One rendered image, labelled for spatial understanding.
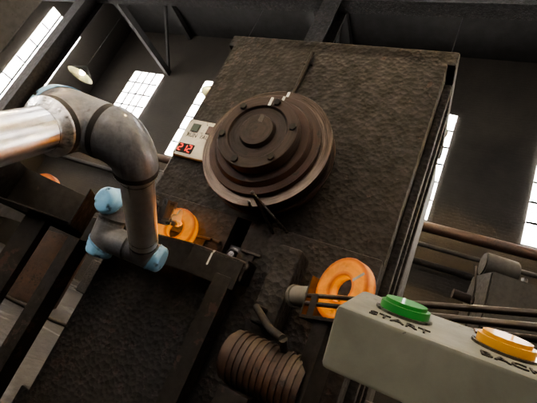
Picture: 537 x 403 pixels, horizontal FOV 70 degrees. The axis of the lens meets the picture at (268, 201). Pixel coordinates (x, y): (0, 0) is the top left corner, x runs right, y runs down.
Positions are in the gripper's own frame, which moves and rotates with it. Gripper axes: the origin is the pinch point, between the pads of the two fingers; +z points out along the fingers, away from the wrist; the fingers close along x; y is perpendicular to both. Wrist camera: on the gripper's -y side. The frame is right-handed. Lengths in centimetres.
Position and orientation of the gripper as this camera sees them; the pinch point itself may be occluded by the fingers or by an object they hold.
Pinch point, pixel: (178, 224)
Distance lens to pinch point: 138.9
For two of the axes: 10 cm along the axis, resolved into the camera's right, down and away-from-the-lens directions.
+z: 3.8, 1.9, 9.1
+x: -8.8, -2.3, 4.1
